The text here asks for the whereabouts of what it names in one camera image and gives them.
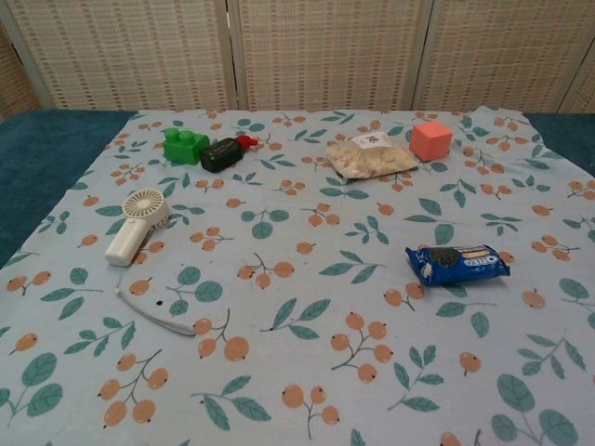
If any dark bottle with red cap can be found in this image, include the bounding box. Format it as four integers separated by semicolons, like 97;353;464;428
200;135;259;174

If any light blue floral tablecloth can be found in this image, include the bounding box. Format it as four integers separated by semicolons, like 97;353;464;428
0;109;595;446

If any blue Oreo cookie pack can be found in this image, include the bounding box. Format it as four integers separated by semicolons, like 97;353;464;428
404;243;511;287

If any woven folding screen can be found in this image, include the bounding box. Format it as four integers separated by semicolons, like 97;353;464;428
0;0;595;121

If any green plastic building block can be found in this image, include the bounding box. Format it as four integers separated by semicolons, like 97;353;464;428
163;126;211;165

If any salmon pink cube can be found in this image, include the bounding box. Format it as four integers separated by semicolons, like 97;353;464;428
409;122;454;163

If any clear bag of nuts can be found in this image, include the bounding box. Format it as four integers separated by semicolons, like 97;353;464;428
325;131;419;180

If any white handheld fan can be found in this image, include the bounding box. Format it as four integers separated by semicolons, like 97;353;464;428
103;187;168;268

